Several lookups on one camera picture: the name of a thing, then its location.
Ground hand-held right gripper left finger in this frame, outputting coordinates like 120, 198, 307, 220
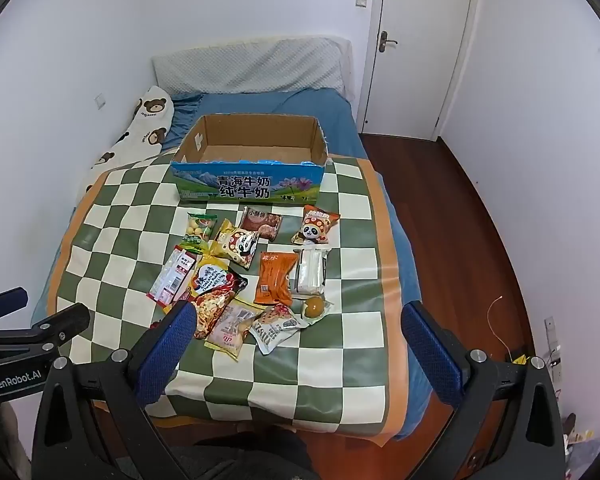
32, 301, 198, 480

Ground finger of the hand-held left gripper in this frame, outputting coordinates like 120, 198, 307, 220
0, 287, 29, 332
0, 303, 92, 361

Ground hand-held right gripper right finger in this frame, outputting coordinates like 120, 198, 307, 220
401, 301, 566, 480

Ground pale yellow bread packet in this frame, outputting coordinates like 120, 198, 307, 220
204, 298, 265, 360

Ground red and white packet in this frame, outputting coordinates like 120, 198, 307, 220
146, 245, 201, 309

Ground instant noodle packet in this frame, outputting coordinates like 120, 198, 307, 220
177, 255, 249, 339

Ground grey and white snack packet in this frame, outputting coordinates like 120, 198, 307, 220
250, 304, 303, 356

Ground green pea snack packet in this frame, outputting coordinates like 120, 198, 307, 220
179, 212, 220, 256

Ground yellow panda snack packet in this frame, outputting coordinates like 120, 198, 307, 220
209, 218, 260, 270

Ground plain orange snack packet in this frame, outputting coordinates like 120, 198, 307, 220
254, 251, 299, 307

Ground braised egg packet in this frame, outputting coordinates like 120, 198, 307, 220
296, 292, 333, 323

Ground clear white snack packet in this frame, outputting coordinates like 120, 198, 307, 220
292, 245, 331, 297

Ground brown biscuit packet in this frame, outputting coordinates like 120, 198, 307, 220
239, 206, 284, 241

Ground printed cardboard box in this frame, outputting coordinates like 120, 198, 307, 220
170, 114, 329, 204

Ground orange panda snack packet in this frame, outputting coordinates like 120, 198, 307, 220
291, 205, 341, 246

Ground grey power strip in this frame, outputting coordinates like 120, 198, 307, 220
544, 316, 563, 376

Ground green checkered blanket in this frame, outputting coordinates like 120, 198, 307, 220
47, 155, 411, 448

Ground bear print pillow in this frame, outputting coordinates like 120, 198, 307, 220
75, 85, 176, 201

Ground grey dotted pillow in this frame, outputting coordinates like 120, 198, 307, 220
151, 35, 353, 96

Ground white door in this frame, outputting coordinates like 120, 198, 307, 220
362, 0, 481, 141

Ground thin white cable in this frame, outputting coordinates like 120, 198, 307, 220
486, 296, 520, 361

